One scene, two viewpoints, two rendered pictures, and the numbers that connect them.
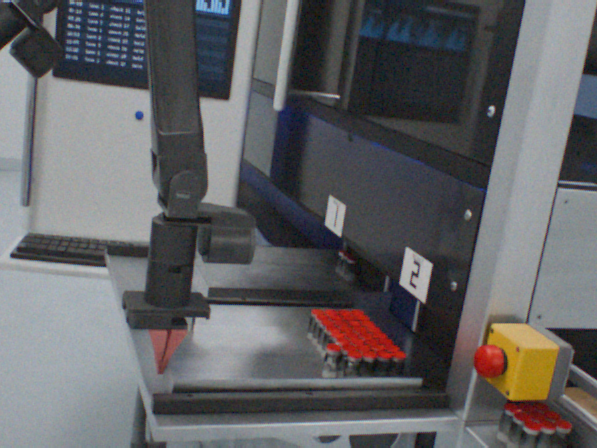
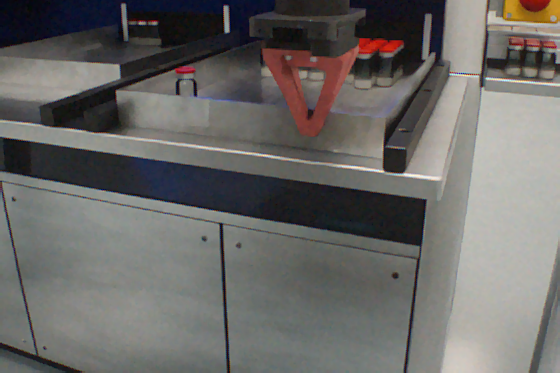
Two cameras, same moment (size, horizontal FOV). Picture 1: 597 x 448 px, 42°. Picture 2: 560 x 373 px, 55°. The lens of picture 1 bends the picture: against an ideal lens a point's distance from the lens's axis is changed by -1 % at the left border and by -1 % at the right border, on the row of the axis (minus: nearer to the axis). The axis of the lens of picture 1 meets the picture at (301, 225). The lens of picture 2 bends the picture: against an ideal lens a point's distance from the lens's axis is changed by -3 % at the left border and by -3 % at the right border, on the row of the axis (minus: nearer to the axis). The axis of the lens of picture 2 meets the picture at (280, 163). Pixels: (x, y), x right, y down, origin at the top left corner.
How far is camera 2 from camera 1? 87 cm
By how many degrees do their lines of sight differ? 47
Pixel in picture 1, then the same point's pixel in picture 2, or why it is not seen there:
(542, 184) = not seen: outside the picture
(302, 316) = (234, 60)
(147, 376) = (281, 153)
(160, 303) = (340, 8)
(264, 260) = (59, 54)
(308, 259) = (95, 42)
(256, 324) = (208, 83)
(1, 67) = not seen: outside the picture
